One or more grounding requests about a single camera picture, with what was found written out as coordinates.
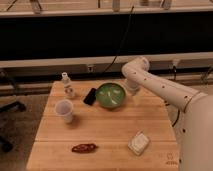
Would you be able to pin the green ceramic bowl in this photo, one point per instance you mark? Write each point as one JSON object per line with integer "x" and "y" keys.
{"x": 110, "y": 95}

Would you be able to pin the dark red chili pepper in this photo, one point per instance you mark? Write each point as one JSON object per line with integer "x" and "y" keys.
{"x": 84, "y": 148}

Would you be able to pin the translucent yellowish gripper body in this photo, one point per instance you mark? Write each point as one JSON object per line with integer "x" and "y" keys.
{"x": 133, "y": 92}

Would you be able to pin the black rectangular object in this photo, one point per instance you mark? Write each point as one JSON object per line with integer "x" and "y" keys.
{"x": 90, "y": 97}

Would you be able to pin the clear plastic bottle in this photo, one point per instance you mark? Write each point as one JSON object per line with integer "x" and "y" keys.
{"x": 68, "y": 89}

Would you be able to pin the white packaged sponge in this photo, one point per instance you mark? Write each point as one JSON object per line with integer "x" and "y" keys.
{"x": 138, "y": 143}

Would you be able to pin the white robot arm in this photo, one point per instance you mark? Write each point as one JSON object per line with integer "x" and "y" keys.
{"x": 196, "y": 151}

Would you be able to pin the wall power outlet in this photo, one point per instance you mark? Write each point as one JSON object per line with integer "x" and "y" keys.
{"x": 90, "y": 68}

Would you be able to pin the translucent plastic cup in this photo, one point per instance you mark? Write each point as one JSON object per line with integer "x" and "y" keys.
{"x": 64, "y": 108}

